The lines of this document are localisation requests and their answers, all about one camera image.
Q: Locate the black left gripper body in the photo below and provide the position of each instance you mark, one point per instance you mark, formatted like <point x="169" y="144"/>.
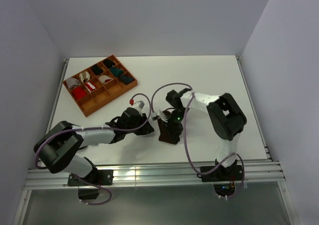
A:
<point x="136" y="123"/>

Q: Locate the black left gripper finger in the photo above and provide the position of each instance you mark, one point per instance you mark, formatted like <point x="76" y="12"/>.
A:
<point x="147" y="128"/>
<point x="142" y="132"/>

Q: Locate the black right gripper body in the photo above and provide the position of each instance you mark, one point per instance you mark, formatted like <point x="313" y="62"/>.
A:
<point x="176" y="118"/>

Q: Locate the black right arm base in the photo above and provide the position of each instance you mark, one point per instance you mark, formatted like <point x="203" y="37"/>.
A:
<point x="224" y="179"/>

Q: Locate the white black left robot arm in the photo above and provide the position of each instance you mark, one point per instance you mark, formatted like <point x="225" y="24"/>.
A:
<point x="57" y="149"/>

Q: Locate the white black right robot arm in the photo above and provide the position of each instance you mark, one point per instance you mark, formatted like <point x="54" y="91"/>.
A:
<point x="227" y="120"/>

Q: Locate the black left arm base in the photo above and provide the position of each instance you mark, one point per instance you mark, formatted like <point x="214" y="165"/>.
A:
<point x="87" y="189"/>

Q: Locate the dark teal rolled sock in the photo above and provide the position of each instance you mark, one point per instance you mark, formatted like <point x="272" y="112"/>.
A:
<point x="126" y="79"/>

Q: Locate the orange wooden divider tray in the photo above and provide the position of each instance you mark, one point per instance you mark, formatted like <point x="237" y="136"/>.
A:
<point x="104" y="93"/>

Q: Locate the white red rolled sock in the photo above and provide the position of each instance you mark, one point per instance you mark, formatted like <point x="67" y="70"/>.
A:
<point x="104" y="79"/>

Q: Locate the teal green rolled sock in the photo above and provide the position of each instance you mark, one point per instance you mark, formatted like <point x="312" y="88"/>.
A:
<point x="116" y="71"/>

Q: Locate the red white striped sock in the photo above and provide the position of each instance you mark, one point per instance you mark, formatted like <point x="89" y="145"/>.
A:
<point x="90" y="87"/>

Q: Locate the beige brown rolled sock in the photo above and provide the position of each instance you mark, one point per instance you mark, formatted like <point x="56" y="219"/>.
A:
<point x="84" y="76"/>

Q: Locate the grey white rolled sock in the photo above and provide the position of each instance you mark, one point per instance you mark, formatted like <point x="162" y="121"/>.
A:
<point x="72" y="83"/>

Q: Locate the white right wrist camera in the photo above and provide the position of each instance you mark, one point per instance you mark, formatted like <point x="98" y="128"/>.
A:
<point x="158" y="115"/>

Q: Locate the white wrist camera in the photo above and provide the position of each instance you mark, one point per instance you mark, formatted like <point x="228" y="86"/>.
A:
<point x="137" y="104"/>
<point x="158" y="115"/>

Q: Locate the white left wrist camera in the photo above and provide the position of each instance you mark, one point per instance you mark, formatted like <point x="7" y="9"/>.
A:
<point x="137" y="104"/>

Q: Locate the aluminium frame rail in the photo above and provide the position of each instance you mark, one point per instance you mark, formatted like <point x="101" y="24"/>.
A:
<point x="176" y="174"/>

